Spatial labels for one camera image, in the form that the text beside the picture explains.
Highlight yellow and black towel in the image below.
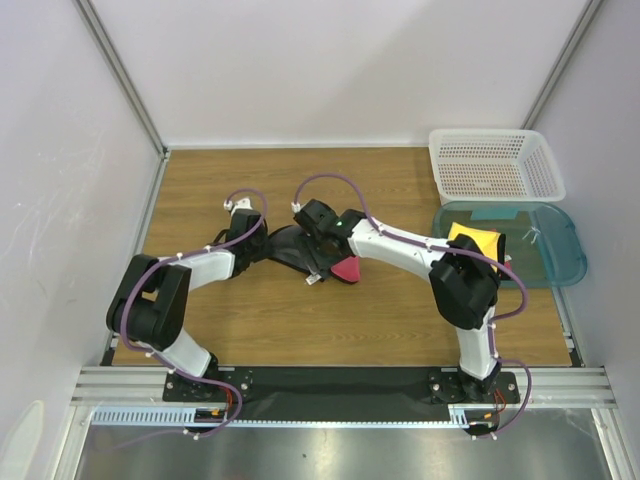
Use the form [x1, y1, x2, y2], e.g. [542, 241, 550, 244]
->
[448, 222, 506, 264]

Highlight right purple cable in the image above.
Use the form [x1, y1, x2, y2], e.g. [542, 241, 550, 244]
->
[295, 172, 533, 441]

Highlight white perforated plastic basket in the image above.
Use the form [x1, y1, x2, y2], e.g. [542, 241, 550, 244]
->
[428, 128, 566, 204]

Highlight teal transparent plastic tray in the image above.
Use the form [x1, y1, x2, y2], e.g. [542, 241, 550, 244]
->
[431, 201, 587, 288]

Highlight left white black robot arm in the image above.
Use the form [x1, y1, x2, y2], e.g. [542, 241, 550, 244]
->
[106, 206, 269, 405]

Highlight right grey cable duct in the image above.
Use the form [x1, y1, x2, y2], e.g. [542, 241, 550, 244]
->
[448, 404, 501, 428]

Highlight aluminium frame rail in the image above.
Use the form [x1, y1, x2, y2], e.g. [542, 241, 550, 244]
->
[71, 365, 616, 408]

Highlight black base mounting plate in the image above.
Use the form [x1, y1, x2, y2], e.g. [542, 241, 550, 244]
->
[162, 365, 522, 423]

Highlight white object at left edge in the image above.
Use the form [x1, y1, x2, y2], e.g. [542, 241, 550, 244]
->
[1, 400, 45, 480]

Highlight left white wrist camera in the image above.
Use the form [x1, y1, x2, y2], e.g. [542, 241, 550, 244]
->
[223, 197, 252, 212]

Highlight grey cable duct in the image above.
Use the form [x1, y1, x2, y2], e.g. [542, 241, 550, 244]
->
[448, 404, 501, 428]
[92, 405, 228, 428]

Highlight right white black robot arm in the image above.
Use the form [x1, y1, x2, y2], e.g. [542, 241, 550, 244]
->
[292, 199, 506, 402]

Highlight left grey cable duct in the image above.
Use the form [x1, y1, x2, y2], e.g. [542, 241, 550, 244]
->
[92, 405, 228, 428]

